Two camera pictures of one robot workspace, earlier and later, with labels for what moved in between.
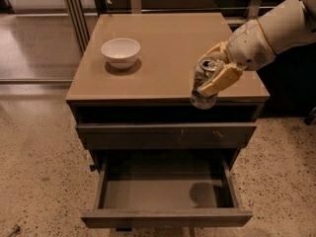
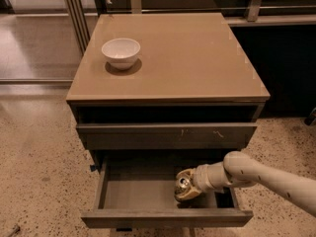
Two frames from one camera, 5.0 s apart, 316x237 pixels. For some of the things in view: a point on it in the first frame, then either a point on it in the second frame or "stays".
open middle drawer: (166, 192) stays
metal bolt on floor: (14, 232) stays
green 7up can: (204, 69) → (183, 184)
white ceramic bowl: (121, 52) stays
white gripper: (249, 44) → (199, 179)
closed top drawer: (120, 136) stays
